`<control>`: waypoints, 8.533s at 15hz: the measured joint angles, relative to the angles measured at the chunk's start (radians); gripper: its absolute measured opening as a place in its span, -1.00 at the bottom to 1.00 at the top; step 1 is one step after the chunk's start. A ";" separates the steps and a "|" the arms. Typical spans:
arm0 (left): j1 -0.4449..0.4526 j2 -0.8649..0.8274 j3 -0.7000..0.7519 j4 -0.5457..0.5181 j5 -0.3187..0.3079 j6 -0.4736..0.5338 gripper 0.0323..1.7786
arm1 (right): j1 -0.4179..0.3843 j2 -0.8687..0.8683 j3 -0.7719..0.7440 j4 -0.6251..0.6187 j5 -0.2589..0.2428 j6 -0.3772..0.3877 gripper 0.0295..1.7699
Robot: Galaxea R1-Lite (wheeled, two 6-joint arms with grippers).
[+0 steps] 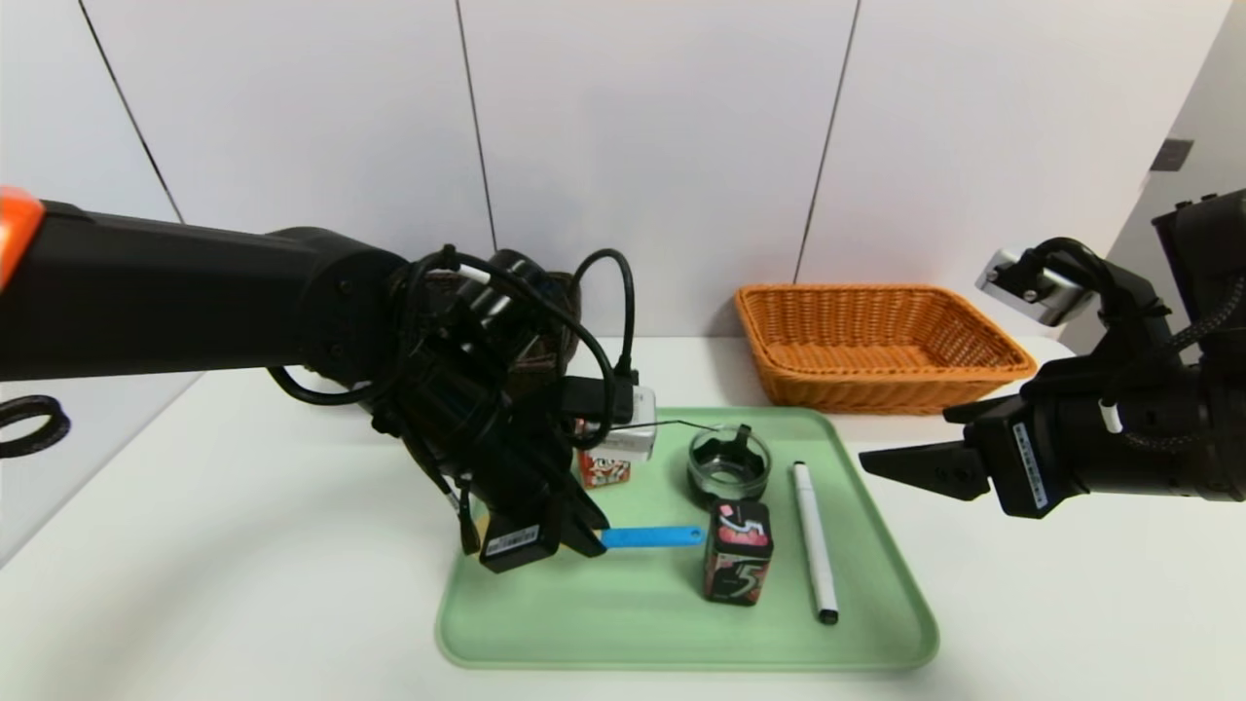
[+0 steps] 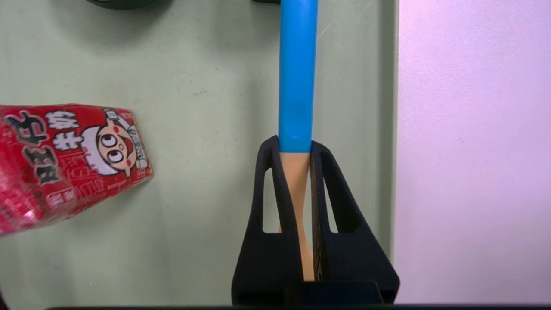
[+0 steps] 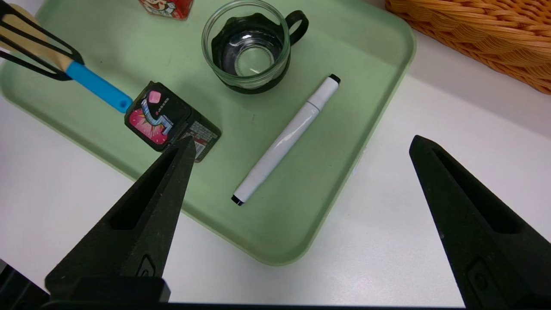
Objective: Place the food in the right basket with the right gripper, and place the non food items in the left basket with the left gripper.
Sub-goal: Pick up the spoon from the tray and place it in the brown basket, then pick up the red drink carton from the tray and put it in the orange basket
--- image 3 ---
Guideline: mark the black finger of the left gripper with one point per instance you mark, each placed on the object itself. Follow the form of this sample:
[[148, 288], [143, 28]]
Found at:
[[75, 58], [60, 76]]

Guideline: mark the red milk carton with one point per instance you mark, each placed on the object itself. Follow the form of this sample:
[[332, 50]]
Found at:
[[165, 7]]

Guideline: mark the green plastic tray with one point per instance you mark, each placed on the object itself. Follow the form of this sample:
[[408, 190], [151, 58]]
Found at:
[[301, 206]]

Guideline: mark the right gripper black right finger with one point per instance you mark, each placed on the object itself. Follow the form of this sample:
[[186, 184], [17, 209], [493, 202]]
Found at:
[[495, 258]]

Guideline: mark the glass cup with black holder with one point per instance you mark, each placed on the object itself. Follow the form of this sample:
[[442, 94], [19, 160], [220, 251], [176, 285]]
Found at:
[[252, 56]]

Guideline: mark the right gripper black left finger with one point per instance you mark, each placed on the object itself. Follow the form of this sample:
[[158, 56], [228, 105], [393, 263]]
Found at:
[[129, 241]]

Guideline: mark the orange wicker basket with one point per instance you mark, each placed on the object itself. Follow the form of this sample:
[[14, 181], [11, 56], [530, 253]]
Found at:
[[482, 34]]

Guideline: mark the white marker pen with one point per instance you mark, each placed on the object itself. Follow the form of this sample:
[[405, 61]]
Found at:
[[286, 140]]

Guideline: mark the black gum box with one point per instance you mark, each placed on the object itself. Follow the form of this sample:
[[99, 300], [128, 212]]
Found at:
[[157, 116]]

